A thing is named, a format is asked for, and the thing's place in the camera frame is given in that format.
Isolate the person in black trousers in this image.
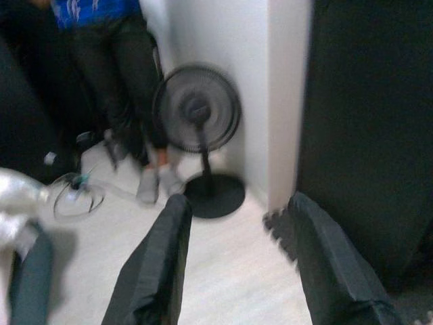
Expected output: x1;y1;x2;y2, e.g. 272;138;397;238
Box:
33;0;185;204

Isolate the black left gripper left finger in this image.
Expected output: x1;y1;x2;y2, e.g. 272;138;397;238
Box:
101;193;193;325

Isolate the teal upholstered bed frame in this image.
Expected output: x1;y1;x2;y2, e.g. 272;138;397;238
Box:
8;221;55;325

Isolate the black pedestal fan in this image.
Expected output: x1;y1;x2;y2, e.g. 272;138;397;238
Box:
152;62;246;219

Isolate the thin black floor cable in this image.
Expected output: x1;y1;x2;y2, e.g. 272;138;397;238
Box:
52;171;143;219

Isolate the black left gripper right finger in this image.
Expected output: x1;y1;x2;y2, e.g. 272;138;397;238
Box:
289;191;403;325

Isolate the black foam floor mat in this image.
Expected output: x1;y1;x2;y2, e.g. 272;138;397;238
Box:
262;202;305;261

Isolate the black wardrobe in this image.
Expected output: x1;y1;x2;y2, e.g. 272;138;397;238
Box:
296;0;433;295

